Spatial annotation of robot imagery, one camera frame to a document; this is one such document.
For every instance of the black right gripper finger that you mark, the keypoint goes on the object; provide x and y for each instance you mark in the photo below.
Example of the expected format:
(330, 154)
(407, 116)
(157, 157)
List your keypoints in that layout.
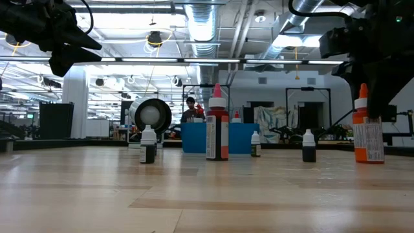
(354, 74)
(385, 94)

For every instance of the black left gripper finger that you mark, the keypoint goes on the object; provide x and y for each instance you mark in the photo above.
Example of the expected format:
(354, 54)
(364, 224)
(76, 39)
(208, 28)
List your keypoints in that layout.
(64, 61)
(74, 37)

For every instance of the orange food coloring bottle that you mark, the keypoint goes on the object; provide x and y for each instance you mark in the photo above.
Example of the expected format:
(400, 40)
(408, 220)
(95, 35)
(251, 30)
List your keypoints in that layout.
(368, 142)

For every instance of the small white-capped dropper bottle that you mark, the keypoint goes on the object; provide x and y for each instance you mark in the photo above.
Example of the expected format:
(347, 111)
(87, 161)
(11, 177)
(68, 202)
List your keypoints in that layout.
(147, 149)
(309, 149)
(255, 145)

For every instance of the red-tipped food coloring bottle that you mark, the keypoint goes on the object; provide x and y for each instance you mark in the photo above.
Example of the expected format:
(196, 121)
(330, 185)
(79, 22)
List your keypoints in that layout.
(236, 119)

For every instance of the pink-tipped food coloring bottle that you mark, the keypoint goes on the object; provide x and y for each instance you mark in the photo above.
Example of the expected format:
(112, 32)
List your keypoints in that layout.
(217, 136)

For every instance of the black background robot arm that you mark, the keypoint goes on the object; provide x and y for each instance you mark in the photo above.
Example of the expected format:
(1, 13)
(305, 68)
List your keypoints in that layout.
(284, 132)

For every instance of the black cabinet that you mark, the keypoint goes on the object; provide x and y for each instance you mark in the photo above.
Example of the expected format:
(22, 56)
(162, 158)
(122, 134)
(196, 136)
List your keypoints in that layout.
(56, 119)

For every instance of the white crumpled cover cloth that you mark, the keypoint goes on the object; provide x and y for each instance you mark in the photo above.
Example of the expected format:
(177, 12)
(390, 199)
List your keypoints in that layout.
(275, 119)

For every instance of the white cylindrical cup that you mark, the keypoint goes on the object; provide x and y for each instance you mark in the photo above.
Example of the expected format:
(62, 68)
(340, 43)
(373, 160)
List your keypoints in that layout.
(150, 115)

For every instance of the long ceiling light strip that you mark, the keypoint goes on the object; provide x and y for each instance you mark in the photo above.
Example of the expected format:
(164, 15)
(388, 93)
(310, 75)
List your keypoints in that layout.
(194, 60)

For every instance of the person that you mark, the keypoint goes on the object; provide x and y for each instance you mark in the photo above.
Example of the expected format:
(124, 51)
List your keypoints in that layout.
(191, 115)

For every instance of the red background object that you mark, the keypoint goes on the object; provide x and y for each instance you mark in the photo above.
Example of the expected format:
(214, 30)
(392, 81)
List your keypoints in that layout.
(200, 110)

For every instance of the blue plastic bin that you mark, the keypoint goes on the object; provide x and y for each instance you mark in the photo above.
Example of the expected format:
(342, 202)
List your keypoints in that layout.
(194, 139)

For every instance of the black wall monitor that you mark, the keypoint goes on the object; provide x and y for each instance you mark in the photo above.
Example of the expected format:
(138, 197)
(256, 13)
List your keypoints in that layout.
(391, 113)

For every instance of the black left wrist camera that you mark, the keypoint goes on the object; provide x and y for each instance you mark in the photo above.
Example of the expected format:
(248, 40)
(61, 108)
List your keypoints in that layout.
(53, 8)

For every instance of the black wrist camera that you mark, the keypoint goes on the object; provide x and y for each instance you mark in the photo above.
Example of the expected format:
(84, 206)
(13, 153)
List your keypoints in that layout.
(336, 42)
(53, 8)

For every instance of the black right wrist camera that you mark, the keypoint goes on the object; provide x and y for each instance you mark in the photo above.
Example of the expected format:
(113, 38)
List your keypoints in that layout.
(336, 42)

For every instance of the black metal frame rig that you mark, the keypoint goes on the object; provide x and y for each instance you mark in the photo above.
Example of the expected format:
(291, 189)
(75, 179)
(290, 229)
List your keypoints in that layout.
(307, 88)
(207, 85)

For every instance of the silver ventilation duct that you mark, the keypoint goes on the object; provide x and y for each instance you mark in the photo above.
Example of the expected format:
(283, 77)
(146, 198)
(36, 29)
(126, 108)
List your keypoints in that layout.
(300, 13)
(203, 22)

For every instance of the black aluminium table frame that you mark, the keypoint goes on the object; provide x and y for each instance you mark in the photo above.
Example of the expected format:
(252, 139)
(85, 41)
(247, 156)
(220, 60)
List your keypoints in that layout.
(45, 144)

